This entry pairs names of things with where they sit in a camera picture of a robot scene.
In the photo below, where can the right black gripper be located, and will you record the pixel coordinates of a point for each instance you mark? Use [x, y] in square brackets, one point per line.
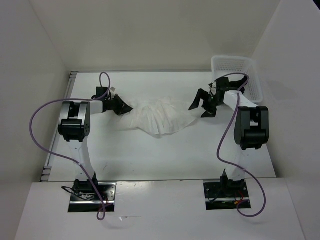
[201, 94]

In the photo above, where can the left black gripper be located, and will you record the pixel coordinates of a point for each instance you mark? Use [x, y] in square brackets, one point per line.
[122, 107]

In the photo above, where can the white skirt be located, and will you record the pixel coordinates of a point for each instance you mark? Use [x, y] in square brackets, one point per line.
[156, 117]

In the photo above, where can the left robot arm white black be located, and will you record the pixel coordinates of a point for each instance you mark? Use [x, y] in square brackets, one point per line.
[75, 126]

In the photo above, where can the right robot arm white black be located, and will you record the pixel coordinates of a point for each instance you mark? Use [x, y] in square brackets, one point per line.
[249, 122]

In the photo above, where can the black skirt in basket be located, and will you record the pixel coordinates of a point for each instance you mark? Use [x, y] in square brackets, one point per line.
[239, 85]

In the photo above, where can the white plastic basket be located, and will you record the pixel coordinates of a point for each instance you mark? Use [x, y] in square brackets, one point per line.
[222, 65]

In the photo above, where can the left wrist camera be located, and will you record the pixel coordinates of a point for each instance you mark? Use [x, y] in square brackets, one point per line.
[112, 91]

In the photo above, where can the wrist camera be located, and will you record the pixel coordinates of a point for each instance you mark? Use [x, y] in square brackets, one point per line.
[222, 84]
[112, 91]

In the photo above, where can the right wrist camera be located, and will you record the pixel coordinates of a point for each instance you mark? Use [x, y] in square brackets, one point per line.
[222, 84]

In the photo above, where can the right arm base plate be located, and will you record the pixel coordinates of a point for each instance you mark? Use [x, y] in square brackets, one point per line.
[226, 198]

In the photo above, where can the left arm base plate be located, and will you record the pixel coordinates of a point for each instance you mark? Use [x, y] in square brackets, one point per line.
[87, 201]

